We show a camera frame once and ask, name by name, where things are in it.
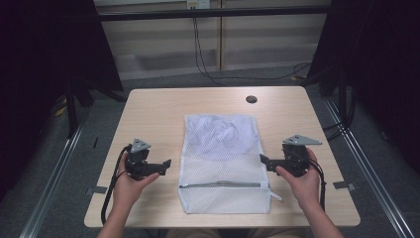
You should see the yellow object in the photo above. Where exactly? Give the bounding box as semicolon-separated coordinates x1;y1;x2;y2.
52;95;68;117

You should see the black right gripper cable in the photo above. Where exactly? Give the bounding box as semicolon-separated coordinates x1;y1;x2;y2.
308;158;327;212

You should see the white wall socket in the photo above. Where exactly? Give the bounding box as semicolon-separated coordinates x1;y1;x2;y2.
186;0;211;10

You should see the black floor cable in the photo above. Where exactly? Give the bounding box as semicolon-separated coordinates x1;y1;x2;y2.
322;121;352;143

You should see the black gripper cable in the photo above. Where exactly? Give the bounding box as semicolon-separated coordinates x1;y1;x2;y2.
308;158;327;212
100;144;133;226

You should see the white mesh laundry bag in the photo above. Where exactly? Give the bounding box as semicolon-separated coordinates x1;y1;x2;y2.
177;113;284;215

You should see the white cloth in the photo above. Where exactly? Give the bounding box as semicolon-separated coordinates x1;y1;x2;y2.
188;115;260;157

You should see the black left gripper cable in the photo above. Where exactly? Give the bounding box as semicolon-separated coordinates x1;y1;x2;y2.
100;144;133;226

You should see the grey tape strip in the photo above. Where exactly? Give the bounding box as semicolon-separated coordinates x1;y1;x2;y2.
332;180;358;192
84;185;109;196

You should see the metal floor rail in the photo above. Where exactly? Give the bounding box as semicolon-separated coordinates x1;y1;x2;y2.
324;98;416;238
19;108;92;238

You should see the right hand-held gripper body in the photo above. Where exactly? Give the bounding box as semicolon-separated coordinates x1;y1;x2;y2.
276;134;323;179

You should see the black curtain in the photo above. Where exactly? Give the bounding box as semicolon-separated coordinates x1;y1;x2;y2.
306;0;420;175
0;0;124;202

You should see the person's right hand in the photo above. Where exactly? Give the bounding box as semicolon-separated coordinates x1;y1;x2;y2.
275;148;321;212

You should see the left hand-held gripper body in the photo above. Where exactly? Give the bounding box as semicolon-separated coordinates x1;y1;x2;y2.
124;138;160;181

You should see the black horizontal bar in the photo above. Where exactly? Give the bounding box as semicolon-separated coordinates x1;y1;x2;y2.
98;5;332;22

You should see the person's left hand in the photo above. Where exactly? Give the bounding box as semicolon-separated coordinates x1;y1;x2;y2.
113;153;161;212

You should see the black wall cable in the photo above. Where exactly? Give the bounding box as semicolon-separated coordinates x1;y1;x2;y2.
194;17;313;82
192;17;221;86

